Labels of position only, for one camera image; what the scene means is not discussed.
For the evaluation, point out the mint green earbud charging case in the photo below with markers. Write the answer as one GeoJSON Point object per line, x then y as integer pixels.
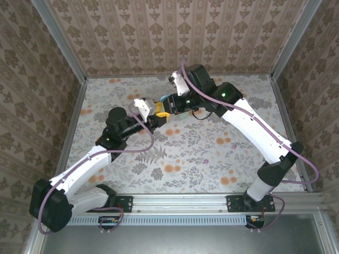
{"type": "Point", "coordinates": [184, 116]}

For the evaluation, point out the small black wiring connector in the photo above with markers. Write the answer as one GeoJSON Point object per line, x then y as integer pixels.
{"type": "Point", "coordinates": [108, 220]}
{"type": "Point", "coordinates": [255, 219]}

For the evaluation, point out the aluminium table side rail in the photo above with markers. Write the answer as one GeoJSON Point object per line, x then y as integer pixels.
{"type": "Point", "coordinates": [284, 111]}
{"type": "Point", "coordinates": [75, 111]}

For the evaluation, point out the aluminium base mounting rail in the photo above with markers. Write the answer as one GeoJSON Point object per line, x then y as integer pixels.
{"type": "Point", "coordinates": [180, 202]}

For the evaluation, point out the floral printed tablecloth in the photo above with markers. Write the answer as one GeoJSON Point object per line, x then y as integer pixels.
{"type": "Point", "coordinates": [185, 172]}

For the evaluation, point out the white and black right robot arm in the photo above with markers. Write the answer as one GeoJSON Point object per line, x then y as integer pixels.
{"type": "Point", "coordinates": [254, 132]}

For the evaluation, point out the blue earbud charging case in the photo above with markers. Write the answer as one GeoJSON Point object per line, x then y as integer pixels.
{"type": "Point", "coordinates": [164, 97]}

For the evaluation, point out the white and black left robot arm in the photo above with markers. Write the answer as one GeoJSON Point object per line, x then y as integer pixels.
{"type": "Point", "coordinates": [87, 164]}

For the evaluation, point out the grey metal sheet panel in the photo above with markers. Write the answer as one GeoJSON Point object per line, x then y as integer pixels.
{"type": "Point", "coordinates": [185, 240]}

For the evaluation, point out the aluminium corner post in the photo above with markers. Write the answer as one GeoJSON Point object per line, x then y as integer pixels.
{"type": "Point", "coordinates": [62, 42]}
{"type": "Point", "coordinates": [294, 39]}

